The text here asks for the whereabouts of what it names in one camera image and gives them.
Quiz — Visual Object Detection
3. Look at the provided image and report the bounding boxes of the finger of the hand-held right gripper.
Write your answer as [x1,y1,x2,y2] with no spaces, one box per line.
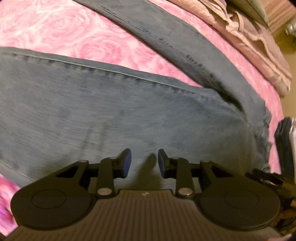
[246,169,284,186]

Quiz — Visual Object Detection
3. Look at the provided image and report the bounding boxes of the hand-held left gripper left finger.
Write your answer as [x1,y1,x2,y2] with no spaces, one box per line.
[54,149,132,199]

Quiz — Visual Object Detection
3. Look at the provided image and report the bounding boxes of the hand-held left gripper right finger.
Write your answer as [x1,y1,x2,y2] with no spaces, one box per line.
[158,149,235,199]

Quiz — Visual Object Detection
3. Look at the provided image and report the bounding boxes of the blue denim jeans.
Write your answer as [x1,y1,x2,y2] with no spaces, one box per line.
[0,0,273,188]

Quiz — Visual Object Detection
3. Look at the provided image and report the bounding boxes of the stack of folded clothes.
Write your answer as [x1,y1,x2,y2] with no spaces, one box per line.
[274,117,295,175]

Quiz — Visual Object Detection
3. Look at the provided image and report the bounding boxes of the grey and pink duvet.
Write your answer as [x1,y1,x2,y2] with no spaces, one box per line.
[166,0,293,96]

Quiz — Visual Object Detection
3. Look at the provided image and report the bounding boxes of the lilac pillow with pink trim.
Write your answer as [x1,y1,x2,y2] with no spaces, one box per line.
[229,13,281,61]

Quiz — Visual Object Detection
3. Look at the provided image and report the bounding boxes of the pink floral blanket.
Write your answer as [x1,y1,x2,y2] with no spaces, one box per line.
[0,0,285,237]

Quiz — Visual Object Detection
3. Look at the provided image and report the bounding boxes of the shiny silver object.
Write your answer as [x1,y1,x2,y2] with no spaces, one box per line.
[285,20,296,36]

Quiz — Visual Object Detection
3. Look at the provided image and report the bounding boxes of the grey-green pillow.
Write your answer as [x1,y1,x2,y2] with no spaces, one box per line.
[228,0,270,25]

